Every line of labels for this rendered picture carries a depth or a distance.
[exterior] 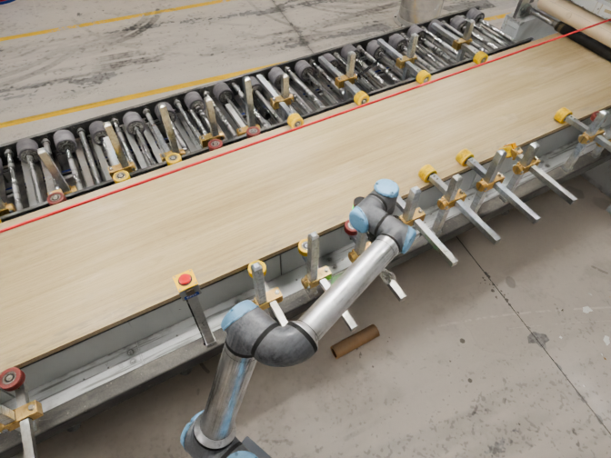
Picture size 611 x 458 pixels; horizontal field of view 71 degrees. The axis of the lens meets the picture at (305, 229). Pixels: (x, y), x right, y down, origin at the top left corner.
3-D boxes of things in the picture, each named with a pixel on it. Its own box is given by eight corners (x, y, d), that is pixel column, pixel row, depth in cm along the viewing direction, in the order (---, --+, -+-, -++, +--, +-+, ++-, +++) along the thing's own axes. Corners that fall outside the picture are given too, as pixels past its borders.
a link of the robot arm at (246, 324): (205, 485, 151) (256, 341, 113) (174, 449, 158) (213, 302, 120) (235, 456, 163) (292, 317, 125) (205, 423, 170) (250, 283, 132)
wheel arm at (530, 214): (538, 221, 202) (542, 216, 199) (533, 224, 201) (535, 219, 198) (465, 157, 229) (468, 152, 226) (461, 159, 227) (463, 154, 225)
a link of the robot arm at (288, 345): (285, 378, 110) (423, 224, 142) (250, 347, 115) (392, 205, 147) (285, 392, 119) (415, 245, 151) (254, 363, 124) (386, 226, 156)
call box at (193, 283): (202, 294, 152) (198, 283, 146) (183, 303, 150) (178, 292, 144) (195, 279, 156) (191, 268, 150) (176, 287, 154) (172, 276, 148)
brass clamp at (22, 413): (44, 416, 159) (37, 413, 155) (4, 435, 155) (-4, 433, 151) (41, 402, 163) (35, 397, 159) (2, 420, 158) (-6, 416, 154)
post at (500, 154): (475, 217, 235) (508, 152, 197) (469, 220, 234) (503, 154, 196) (470, 213, 237) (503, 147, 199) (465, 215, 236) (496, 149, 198)
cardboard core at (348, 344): (380, 333, 258) (337, 355, 249) (378, 338, 264) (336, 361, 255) (373, 322, 262) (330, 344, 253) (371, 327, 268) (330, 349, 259)
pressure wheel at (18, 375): (8, 393, 165) (-9, 383, 155) (23, 373, 169) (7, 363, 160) (25, 401, 163) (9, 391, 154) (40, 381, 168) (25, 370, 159)
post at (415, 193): (401, 253, 220) (422, 189, 182) (395, 256, 218) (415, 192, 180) (396, 248, 221) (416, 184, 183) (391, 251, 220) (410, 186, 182)
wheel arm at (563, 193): (574, 203, 209) (577, 198, 207) (570, 204, 208) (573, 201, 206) (518, 157, 229) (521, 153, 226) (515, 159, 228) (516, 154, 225)
